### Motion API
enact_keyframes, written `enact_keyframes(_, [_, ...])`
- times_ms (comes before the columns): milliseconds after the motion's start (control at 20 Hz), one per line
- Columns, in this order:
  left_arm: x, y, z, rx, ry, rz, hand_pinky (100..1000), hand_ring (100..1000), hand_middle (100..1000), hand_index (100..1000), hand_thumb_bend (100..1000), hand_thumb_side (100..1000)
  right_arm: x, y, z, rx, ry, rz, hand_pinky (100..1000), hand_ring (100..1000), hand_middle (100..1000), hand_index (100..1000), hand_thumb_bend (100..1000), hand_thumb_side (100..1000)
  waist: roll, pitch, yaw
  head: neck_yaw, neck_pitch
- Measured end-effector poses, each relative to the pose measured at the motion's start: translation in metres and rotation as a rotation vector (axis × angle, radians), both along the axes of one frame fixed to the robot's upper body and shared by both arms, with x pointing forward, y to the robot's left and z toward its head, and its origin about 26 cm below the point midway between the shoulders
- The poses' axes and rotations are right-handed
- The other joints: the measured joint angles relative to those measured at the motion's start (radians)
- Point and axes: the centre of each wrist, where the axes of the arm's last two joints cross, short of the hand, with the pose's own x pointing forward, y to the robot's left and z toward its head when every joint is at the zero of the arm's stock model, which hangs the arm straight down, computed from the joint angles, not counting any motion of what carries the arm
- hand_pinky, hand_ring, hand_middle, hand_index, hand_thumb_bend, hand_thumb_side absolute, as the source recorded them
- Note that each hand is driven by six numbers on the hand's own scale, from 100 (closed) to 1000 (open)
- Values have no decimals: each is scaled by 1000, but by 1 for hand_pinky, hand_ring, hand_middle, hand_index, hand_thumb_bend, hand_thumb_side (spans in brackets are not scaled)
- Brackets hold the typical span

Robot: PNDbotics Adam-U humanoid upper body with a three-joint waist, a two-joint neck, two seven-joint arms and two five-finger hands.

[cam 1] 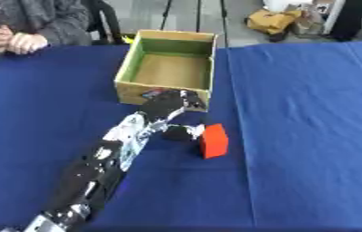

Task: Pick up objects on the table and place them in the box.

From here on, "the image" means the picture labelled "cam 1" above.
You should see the person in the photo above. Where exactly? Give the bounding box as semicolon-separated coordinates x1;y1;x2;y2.
0;0;93;66

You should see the cardboard box green inside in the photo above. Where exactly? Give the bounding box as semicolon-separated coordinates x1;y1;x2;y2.
112;29;219;113

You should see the yellow bag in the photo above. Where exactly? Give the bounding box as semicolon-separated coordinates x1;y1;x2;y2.
244;8;305;35

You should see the black tripod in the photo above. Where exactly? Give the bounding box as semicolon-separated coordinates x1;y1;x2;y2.
158;0;231;49

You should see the black chair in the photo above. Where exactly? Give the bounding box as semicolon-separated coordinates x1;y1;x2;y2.
80;0;127;45

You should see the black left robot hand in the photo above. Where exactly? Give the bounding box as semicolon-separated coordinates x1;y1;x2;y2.
136;89;208;142

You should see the orange rectangular block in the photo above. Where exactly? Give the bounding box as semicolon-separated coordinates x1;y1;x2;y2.
198;122;230;160

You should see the person's hand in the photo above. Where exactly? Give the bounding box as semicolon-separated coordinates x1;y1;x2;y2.
5;32;51;55

